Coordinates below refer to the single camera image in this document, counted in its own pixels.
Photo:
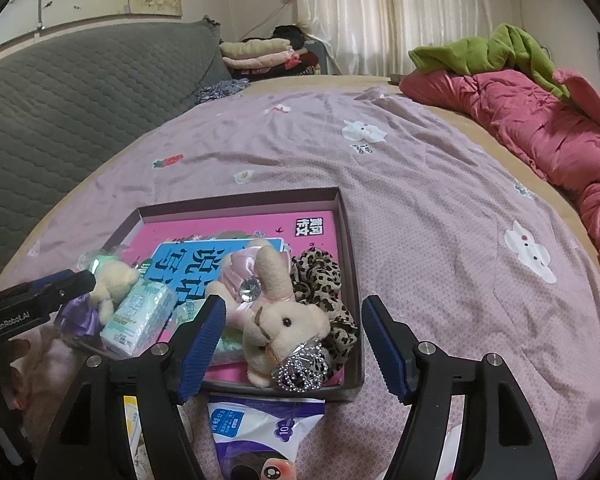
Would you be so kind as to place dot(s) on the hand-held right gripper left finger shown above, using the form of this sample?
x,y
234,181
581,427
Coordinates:
x,y
202,345

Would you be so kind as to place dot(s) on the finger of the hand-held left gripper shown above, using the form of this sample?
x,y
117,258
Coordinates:
x,y
60,285

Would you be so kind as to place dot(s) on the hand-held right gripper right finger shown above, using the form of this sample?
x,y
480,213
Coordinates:
x,y
386,345

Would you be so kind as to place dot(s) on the mint green tissue pack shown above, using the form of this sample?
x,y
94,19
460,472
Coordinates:
x,y
227,351
140,315

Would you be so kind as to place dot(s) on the beige bear plush purple dress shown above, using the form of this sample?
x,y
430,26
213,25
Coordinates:
x,y
112,280

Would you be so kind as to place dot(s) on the shallow brown cardboard box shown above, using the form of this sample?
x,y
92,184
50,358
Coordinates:
x,y
352,285

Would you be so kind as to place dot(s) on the beige rabbit plush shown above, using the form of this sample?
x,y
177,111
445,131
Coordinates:
x,y
290,320

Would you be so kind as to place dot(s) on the person's left hand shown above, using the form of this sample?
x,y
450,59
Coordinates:
x,y
20,355

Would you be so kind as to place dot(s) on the green egg toy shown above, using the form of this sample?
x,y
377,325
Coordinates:
x,y
99,263

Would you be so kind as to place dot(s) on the purple cartoon girl packet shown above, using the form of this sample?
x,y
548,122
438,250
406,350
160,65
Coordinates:
x,y
265,420

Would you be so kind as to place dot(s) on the leopard print scrunchie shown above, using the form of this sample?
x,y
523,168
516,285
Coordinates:
x,y
320,270

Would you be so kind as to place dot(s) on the white floral packet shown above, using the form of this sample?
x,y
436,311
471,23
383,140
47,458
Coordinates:
x,y
131,425

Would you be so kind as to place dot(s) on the pink children's book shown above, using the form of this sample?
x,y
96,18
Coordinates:
x,y
190,232

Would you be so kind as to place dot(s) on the purple printed bedsheet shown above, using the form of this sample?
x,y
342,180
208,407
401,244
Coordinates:
x,y
430,210

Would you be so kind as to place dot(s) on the grey quilted sofa cover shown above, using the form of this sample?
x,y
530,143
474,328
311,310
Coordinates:
x,y
80,95

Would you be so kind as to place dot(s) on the blue patterned cloth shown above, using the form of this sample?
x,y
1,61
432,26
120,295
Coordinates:
x,y
220,91

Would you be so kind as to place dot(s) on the pink quilt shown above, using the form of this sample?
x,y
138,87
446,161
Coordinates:
x,y
530,120

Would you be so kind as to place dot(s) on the pink folded blanket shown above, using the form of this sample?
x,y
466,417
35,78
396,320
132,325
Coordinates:
x,y
257,61

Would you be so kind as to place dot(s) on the green blanket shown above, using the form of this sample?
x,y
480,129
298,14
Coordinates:
x,y
460,55

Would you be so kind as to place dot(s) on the beige folded blanket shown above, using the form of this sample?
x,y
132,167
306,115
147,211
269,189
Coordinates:
x,y
252,48

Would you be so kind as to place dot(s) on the black clothes pile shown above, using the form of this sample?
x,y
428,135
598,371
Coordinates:
x,y
287,35

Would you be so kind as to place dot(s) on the white curtains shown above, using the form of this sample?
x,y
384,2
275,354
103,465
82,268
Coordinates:
x,y
405,10

